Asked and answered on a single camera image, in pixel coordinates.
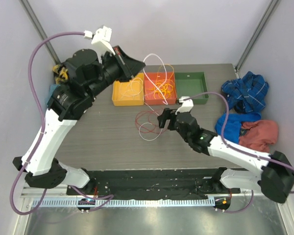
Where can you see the aluminium frame post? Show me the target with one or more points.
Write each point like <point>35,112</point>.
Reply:
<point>270,9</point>
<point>39,29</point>

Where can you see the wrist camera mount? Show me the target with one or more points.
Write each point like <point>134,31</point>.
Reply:
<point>100,40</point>
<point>186,104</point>

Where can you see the left aluminium frame post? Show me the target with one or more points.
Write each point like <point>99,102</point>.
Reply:
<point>39,29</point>

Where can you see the white slotted cable duct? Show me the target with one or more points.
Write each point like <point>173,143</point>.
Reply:
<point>78,202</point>

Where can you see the red plastic bin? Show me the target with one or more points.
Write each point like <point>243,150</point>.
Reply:
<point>159,88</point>

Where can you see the salmon red cloth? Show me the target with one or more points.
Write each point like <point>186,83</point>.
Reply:
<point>259,135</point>

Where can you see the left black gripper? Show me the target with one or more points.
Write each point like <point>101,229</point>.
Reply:
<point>132,67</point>

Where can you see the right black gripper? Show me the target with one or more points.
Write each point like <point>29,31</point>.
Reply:
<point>167,114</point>

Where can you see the blue plaid cloth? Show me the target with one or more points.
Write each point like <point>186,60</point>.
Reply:
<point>246,95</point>

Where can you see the yellow plaid cloth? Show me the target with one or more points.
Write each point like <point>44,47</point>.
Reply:
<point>60,73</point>

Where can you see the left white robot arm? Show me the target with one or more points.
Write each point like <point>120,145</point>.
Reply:
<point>42,169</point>

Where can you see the right aluminium frame post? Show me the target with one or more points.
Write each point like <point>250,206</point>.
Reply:
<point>270,9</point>

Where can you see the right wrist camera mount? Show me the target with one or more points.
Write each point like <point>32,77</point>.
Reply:
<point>186,104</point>

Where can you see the bright blue cloth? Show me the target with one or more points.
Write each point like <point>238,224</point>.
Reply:
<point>234,125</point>

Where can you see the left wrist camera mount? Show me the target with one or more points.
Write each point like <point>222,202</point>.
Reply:
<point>100,40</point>

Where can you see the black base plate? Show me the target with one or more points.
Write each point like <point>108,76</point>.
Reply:
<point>158,184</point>

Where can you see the green plastic bin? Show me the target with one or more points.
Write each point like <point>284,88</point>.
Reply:
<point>190,83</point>

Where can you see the yellow plastic bin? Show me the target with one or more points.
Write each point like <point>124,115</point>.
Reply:
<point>129,93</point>

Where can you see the teal cloth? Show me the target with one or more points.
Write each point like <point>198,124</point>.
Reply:
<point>51,90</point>

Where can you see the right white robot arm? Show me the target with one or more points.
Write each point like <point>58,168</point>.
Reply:
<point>271,174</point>

